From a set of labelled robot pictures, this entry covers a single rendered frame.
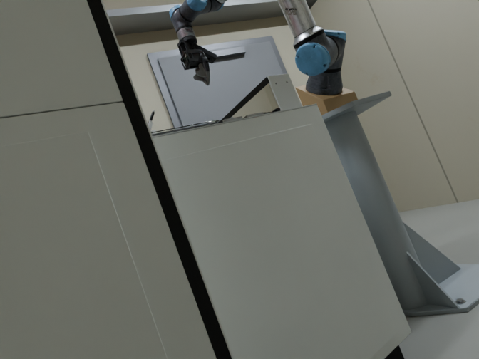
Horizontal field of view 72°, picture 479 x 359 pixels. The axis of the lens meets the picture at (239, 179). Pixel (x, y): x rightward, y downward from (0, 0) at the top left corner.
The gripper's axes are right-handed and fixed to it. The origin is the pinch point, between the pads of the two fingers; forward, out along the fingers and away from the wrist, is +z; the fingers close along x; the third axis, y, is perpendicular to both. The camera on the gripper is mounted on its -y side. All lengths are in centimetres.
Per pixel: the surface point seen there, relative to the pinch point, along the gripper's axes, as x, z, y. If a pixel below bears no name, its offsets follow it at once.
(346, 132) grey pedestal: 31, 43, -31
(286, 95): 39.9, 27.3, 0.7
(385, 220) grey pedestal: 32, 80, -31
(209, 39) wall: -132, -109, -108
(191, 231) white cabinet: 46, 57, 50
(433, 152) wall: -33, 69, -210
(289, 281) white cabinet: 46, 77, 30
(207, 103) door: -131, -44, -79
